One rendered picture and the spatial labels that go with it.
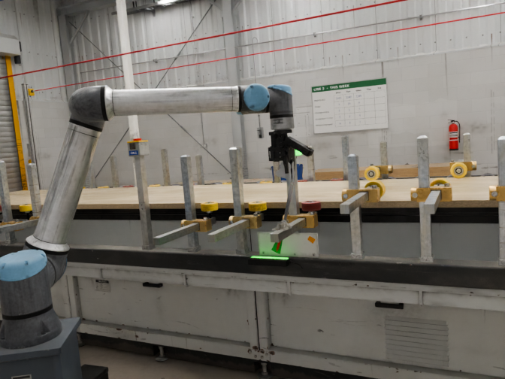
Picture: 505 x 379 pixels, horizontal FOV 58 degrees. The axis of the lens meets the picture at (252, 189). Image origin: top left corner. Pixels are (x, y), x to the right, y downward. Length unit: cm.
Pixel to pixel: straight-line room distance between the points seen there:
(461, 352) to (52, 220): 168
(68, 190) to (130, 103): 40
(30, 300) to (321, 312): 124
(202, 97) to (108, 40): 1021
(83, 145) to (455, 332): 163
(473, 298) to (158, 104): 128
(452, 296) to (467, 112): 717
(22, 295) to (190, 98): 81
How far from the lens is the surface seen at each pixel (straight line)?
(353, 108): 899
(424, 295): 184
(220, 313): 245
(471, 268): 175
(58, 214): 174
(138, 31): 1120
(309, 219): 182
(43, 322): 166
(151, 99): 156
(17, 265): 161
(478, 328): 212
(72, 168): 172
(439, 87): 887
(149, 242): 226
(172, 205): 232
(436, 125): 885
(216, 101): 156
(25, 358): 163
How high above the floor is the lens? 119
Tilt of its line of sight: 6 degrees down
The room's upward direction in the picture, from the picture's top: 4 degrees counter-clockwise
